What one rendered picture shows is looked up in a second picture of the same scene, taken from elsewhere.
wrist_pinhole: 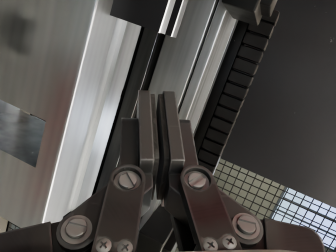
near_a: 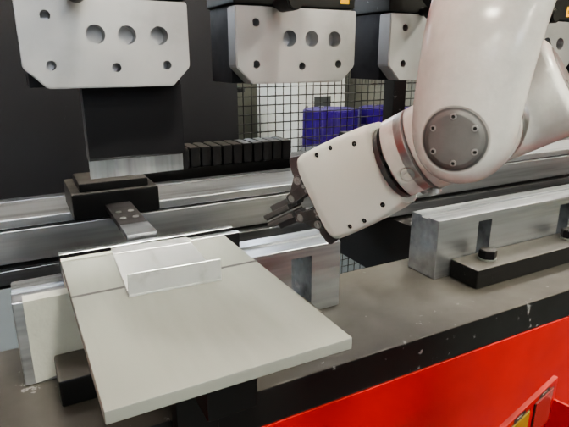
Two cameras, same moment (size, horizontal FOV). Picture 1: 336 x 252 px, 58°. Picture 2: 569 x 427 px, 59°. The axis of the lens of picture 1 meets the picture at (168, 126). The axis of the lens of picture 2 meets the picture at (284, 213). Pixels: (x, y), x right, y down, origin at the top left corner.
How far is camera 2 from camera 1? 47 cm
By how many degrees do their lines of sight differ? 12
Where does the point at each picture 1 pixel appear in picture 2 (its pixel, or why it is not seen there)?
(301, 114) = not seen: hidden behind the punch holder
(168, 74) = (211, 219)
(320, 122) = not seen: hidden behind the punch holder
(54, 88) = (278, 262)
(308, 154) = (199, 58)
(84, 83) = (270, 252)
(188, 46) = (186, 215)
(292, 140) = (193, 79)
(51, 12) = not seen: hidden behind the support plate
